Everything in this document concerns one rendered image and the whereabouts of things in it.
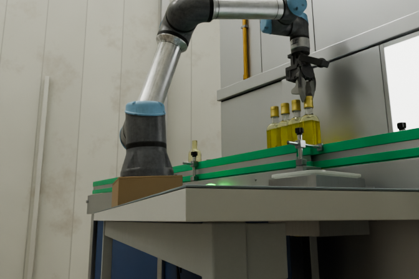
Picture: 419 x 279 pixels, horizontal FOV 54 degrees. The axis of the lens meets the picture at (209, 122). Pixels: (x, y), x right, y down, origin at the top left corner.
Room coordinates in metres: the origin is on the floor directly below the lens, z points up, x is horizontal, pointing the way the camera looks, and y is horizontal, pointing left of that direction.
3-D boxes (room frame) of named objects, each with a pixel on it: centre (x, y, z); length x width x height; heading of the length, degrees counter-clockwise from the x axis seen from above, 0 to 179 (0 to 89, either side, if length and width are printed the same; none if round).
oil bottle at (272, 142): (1.62, -0.27, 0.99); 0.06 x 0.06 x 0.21; 37
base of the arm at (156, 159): (1.18, 0.18, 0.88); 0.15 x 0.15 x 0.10
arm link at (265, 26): (1.45, -0.26, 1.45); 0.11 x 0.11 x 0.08; 17
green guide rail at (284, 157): (2.06, 0.24, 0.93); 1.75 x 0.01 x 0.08; 38
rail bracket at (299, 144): (1.35, -0.32, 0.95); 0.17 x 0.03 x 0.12; 128
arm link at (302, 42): (1.50, -0.35, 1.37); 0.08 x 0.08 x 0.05
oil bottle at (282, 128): (1.58, -0.30, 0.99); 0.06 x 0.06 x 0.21; 38
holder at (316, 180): (1.22, -0.33, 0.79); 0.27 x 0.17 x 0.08; 128
